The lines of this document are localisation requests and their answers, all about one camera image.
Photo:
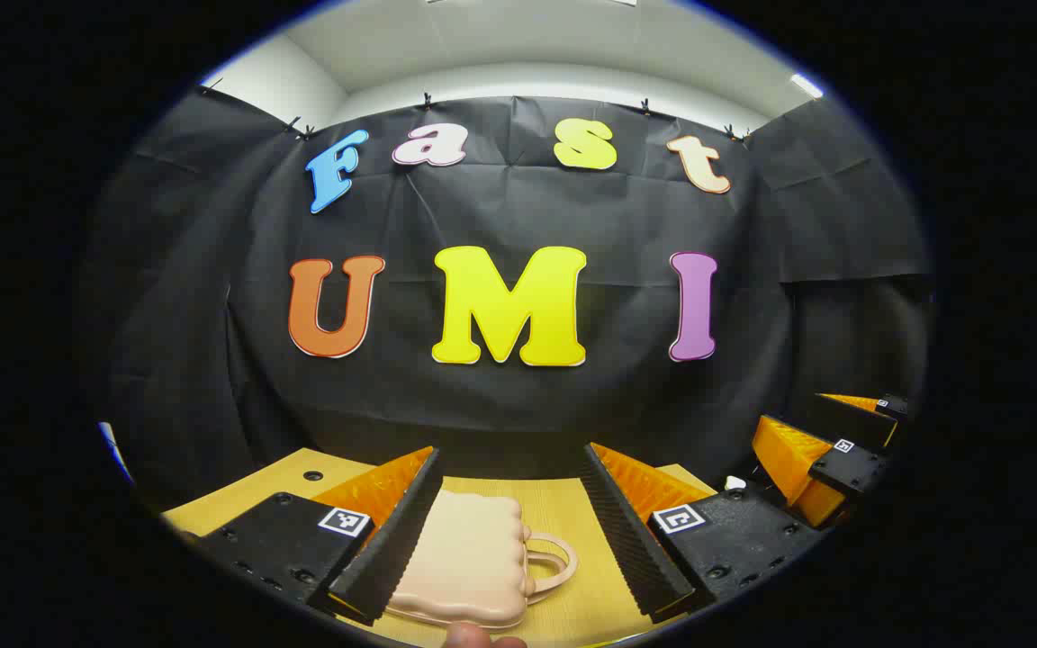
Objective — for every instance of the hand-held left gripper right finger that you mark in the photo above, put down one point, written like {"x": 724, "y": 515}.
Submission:
{"x": 631, "y": 540}

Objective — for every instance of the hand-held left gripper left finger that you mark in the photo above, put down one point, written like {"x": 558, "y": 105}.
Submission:
{"x": 397, "y": 549}

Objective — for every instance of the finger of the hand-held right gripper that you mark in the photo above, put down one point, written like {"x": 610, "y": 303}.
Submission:
{"x": 847, "y": 470}
{"x": 861, "y": 418}

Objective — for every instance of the beige pink suitcase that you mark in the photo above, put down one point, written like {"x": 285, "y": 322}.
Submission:
{"x": 469, "y": 558}

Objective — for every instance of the white pump bottle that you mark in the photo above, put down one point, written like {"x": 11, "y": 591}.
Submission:
{"x": 734, "y": 483}

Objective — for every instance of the black backdrop cloth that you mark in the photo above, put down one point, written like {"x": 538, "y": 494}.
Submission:
{"x": 572, "y": 405}

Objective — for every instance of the ceiling light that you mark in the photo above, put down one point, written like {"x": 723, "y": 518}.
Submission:
{"x": 807, "y": 85}

